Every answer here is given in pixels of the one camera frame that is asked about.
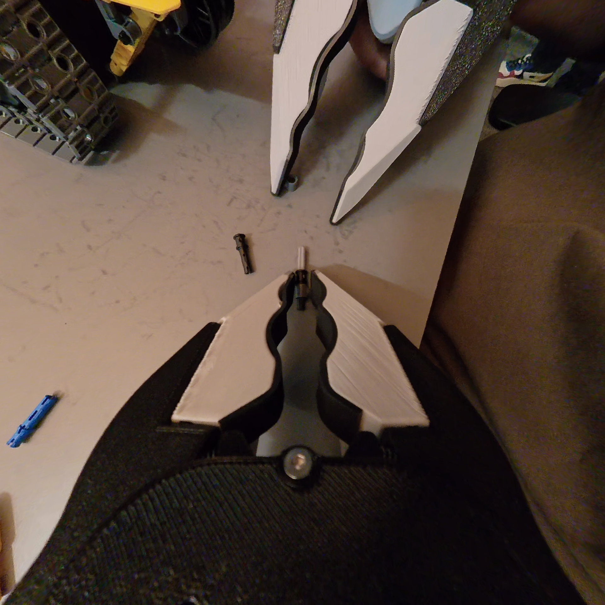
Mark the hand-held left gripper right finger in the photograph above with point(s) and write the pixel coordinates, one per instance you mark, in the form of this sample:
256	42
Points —
373	373

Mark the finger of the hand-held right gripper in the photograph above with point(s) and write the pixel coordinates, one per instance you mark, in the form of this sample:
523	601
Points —
425	61
297	71

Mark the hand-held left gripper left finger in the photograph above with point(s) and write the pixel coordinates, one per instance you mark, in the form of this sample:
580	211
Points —
227	373

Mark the black toy pin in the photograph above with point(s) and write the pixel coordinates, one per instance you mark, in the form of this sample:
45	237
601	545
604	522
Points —
300	295
243	254

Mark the short grey toy axle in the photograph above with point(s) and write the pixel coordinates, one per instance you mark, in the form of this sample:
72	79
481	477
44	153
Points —
301	257

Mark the person's right forearm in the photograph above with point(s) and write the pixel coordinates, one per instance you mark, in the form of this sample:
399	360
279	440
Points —
557	14

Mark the person's right hand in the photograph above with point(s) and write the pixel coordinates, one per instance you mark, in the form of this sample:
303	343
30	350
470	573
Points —
368	52

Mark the white multicolour sneaker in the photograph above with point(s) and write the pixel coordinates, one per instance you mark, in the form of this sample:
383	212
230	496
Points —
524	71

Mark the person's brown trouser leg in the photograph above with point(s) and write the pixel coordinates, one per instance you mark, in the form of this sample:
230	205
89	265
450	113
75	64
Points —
529	331

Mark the blue toy pin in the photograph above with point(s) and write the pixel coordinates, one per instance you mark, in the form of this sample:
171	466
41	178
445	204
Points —
30	420

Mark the yellow black tracked toy vehicle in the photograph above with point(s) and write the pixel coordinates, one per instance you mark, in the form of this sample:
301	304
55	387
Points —
56	71

